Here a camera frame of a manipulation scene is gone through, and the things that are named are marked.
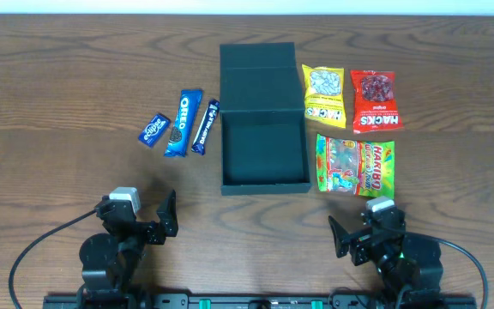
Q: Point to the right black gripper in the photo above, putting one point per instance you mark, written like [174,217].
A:
[363,240]

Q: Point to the blue Eclipse mints box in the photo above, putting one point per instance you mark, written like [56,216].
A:
[154,130]

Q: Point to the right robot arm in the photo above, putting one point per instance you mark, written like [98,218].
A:
[409,265]

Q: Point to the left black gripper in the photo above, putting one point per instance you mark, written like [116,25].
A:
[142,232]

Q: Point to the black mounting rail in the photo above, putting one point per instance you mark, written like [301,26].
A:
[183,301]

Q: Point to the yellow Hacks candy bag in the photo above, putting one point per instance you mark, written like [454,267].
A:
[323,95]

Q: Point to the red Hacks candy bag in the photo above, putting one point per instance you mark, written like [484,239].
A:
[375,107]

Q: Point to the green Haribo gummy bag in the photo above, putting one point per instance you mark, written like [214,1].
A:
[362,168]

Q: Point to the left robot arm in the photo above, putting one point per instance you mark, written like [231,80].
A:
[110,259]

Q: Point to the purple Dairy Milk bar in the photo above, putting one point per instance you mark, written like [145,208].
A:
[209,117]

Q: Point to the dark green open box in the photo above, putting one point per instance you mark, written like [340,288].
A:
[264,148]

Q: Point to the blue Oreo cookie pack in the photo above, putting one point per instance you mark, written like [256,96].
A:
[190,100]

